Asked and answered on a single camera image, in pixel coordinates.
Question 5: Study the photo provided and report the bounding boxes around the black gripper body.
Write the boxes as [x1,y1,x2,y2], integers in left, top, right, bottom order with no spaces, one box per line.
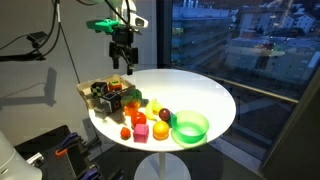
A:
[110,30,136,52]

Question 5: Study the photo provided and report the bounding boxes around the black equipment cart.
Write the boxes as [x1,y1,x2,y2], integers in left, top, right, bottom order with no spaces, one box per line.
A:
[14,124,124,180]

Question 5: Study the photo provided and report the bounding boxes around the metal window railing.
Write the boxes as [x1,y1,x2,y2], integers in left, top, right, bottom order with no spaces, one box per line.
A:
[173,66,300,104]

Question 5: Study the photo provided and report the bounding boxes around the wooden tray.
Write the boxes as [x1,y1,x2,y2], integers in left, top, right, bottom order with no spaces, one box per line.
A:
[75,73,137,110]

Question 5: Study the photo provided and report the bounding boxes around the yellow banana toy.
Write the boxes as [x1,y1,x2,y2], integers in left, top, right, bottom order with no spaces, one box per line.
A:
[145,98,164,121]

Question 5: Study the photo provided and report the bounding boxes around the white table pedestal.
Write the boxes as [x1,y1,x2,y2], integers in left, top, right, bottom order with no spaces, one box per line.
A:
[134,151,192,180]

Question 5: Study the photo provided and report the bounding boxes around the black white checkered cube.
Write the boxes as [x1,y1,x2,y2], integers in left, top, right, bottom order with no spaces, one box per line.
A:
[90,81,108,99]

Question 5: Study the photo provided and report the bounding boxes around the dark red plum toy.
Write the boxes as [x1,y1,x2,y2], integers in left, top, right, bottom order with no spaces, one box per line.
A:
[158,107,171,122]

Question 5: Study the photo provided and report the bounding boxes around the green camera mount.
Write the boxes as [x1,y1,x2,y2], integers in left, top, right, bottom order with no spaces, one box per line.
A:
[85,18,122,35]

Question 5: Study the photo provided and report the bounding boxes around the orange wooden block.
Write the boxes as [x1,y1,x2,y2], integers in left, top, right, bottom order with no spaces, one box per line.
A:
[123,101,141,117]

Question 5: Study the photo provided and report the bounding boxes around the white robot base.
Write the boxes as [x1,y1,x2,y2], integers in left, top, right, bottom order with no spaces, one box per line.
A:
[0,130,43,180]

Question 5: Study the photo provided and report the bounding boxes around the black tripod camera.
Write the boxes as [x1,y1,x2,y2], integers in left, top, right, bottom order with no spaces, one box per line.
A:
[0,31,50,63]

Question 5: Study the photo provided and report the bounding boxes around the pink cube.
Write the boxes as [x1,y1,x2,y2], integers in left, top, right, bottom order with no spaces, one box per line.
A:
[133,123,150,144]

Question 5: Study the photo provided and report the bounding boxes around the purple handled clamp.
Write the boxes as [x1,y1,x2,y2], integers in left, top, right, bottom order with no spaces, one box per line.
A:
[54,132,82,158]

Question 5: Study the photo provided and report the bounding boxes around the yellow green block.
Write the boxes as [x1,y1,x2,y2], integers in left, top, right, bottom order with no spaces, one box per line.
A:
[120,95,134,108]

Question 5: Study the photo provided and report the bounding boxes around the small red strawberry toy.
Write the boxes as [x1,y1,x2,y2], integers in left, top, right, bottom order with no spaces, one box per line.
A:
[119,126,132,140]

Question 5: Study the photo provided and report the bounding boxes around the orange fruit toy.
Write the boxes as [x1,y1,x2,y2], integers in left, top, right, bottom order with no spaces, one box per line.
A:
[152,120,170,141]

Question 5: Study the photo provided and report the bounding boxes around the small green cube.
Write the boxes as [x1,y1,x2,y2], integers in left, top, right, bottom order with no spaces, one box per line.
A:
[128,88,143,102]

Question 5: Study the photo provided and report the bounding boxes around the black white patterned cube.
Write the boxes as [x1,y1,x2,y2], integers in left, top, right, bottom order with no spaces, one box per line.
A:
[99,91,122,113]

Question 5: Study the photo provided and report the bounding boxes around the red tomato toy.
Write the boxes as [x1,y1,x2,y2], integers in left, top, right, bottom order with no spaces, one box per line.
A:
[130,111,148,130]

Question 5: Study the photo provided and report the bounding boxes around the translucent green bowl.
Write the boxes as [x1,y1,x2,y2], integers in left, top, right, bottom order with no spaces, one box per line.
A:
[170,110,210,145]

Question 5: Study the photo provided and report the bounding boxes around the dark window frame post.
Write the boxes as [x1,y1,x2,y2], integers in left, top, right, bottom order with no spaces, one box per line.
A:
[156,0,174,70]

